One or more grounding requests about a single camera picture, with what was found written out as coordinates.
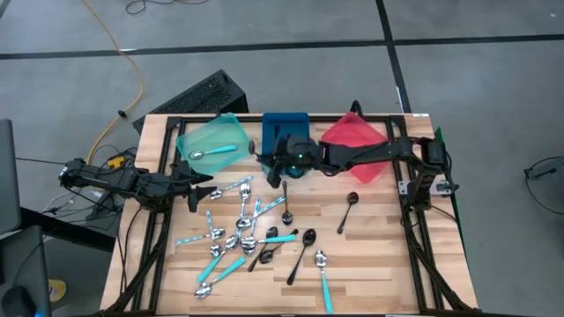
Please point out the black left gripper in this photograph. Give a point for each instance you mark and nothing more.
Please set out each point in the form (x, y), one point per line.
(167, 189)

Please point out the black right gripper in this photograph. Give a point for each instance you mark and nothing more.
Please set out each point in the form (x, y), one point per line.
(304, 152)

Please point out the black metal spoon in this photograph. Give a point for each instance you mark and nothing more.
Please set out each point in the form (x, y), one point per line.
(287, 216)
(272, 232)
(352, 198)
(252, 147)
(309, 238)
(265, 257)

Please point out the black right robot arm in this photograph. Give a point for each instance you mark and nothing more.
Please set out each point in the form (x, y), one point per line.
(374, 154)

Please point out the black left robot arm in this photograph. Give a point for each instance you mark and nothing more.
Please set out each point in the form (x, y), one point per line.
(106, 178)

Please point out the blue plastic bin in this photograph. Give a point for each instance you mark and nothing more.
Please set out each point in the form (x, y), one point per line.
(286, 123)

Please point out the translucent teal plastic bin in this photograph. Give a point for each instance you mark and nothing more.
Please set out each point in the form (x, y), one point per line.
(220, 132)

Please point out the yellow power plug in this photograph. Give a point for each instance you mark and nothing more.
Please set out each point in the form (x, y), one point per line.
(115, 162)

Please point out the translucent pink plastic bin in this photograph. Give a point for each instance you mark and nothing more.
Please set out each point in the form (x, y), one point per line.
(352, 127)

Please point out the black perforated computer case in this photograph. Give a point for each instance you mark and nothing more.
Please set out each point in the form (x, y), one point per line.
(198, 97)

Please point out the black desk edge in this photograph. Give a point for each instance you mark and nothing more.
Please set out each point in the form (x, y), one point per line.
(66, 229)

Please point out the yellow floor marker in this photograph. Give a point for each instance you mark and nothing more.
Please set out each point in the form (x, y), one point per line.
(58, 290)

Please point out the dark grey panel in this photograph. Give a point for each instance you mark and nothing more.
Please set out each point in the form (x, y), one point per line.
(9, 176)

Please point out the dark green board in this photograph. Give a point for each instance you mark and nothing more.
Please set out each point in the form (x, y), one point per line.
(456, 224)

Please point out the black rounded device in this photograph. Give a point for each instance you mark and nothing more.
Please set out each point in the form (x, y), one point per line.
(17, 304)

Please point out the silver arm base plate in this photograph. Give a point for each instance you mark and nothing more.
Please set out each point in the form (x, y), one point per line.
(447, 188)

